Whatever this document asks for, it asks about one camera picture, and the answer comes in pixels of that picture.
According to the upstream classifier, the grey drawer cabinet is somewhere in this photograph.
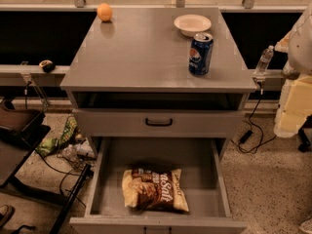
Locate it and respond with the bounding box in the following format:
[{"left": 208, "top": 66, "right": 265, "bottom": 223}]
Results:
[{"left": 61, "top": 7, "right": 255, "bottom": 154}]

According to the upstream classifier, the crumpled clear plastic bottle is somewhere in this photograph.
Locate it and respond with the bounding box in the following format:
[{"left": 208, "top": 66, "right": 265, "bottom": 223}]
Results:
[{"left": 60, "top": 144, "right": 80, "bottom": 163}]

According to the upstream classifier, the clear water bottle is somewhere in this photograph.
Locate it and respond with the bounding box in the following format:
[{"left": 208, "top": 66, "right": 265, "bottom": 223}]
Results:
[{"left": 254, "top": 45, "right": 274, "bottom": 75}]

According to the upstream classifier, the green snack bag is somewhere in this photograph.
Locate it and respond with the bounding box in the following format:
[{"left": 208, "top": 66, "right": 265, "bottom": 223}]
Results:
[{"left": 35, "top": 116, "right": 78, "bottom": 157}]

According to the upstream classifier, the open grey drawer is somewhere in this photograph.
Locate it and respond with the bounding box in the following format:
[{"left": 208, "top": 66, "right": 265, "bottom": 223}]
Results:
[{"left": 70, "top": 137, "right": 246, "bottom": 234}]

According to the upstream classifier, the black floor cable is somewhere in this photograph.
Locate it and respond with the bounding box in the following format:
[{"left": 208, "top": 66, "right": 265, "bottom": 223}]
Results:
[{"left": 33, "top": 149, "right": 89, "bottom": 210}]

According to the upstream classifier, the closed drawer black handle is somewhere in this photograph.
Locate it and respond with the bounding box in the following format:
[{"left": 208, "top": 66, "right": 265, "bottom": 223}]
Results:
[{"left": 73, "top": 109, "right": 244, "bottom": 137}]

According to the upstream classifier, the blue Pepsi can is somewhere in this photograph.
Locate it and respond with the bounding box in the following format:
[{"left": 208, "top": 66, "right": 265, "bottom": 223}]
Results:
[{"left": 189, "top": 32, "right": 214, "bottom": 76}]

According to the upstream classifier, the dark chair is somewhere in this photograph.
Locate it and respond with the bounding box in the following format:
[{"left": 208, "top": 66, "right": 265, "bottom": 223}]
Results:
[{"left": 0, "top": 99, "right": 92, "bottom": 234}]

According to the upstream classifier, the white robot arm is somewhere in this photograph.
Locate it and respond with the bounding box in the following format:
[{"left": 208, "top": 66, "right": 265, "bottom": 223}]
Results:
[{"left": 274, "top": 5, "right": 312, "bottom": 137}]

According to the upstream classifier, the brown chip bag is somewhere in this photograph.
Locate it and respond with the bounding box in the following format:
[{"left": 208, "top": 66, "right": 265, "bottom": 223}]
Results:
[{"left": 122, "top": 168, "right": 189, "bottom": 213}]

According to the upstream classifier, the black power adapter cable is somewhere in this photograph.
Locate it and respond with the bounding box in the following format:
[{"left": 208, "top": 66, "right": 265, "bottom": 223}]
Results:
[{"left": 230, "top": 81, "right": 277, "bottom": 155}]

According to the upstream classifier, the orange fruit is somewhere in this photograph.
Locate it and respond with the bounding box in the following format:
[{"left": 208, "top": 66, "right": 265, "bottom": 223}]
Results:
[{"left": 97, "top": 3, "right": 112, "bottom": 21}]

